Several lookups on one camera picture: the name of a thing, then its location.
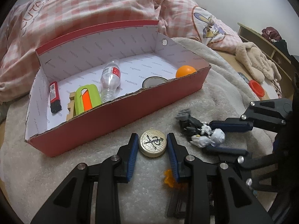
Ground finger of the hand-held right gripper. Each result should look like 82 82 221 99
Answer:
210 99 293 132
206 145 281 171

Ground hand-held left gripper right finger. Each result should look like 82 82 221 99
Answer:
166 133 274 224

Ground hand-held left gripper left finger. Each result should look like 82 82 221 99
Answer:
30 133 139 224

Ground round beige chess piece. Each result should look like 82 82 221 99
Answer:
138 129 167 157

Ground grey and white robot toy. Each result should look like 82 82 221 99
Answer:
176 109 226 148

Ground red cardboard box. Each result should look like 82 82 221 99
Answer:
24 20 212 157

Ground orange ball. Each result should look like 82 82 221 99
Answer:
176 65 197 78

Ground green box with orange slider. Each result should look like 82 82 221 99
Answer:
74 83 102 115

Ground beige wooden piece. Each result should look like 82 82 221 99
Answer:
66 92 77 121

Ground clear plastic bottle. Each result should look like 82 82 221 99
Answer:
100 59 122 103

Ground red and black lighter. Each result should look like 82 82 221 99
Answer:
49 81 62 114

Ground small orange plastic piece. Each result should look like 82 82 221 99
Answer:
164 168 185 188

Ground red round lid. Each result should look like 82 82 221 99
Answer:
248 80 265 97

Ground pink patterned cloth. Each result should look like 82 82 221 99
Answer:
272 79 283 98

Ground tan bed mat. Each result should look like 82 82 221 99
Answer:
0 49 290 215

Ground beige plush toy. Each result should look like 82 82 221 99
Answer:
235 41 282 82

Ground black cloth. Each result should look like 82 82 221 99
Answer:
272 40 289 52

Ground wooden shelf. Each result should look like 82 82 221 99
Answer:
237 22 292 98

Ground dark red cloth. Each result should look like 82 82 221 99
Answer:
261 27 282 43

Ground pink checked quilt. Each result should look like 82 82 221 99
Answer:
0 0 241 103

